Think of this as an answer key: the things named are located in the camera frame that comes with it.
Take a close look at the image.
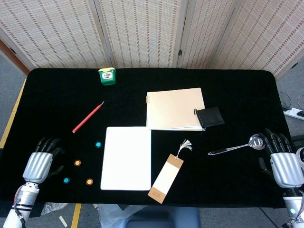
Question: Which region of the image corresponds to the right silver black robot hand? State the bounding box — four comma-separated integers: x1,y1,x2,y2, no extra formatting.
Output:
258,128,304,189

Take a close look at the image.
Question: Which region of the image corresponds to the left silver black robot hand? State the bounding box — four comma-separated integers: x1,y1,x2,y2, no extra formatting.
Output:
22,137,65,185

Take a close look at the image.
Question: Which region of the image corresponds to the metal ladle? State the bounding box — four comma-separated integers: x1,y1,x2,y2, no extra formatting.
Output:
208,133,268,156

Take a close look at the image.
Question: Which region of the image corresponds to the white power strip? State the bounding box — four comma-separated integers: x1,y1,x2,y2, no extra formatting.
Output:
284,107,304,120

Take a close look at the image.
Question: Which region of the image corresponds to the black tablecloth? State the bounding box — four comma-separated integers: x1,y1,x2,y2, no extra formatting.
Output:
0,68,297,209

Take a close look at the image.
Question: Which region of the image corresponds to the red pencil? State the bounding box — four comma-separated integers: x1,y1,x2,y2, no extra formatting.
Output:
72,101,105,134

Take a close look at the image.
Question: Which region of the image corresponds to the white magnetic board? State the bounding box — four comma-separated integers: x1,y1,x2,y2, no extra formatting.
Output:
100,126,152,191

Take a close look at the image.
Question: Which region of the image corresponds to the light grey fabric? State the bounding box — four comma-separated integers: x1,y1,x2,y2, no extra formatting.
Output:
98,204,148,228

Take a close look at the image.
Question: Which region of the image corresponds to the black zip pouch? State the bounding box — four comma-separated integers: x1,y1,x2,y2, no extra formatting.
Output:
194,106,225,128

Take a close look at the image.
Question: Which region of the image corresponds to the green yellow box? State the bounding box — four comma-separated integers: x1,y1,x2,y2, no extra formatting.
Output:
98,67,117,86

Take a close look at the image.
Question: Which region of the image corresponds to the brown white tasselled bookmark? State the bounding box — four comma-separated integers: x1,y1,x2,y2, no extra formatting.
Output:
147,139,193,205

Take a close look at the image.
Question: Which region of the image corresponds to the beige spiral notebook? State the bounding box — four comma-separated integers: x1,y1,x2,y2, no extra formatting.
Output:
145,87,206,132

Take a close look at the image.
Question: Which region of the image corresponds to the woven folding screen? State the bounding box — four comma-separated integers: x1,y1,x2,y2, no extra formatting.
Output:
0,0,304,80

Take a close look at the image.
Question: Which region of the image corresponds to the thin floor cable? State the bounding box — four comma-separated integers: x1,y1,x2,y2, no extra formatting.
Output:
279,91,293,111

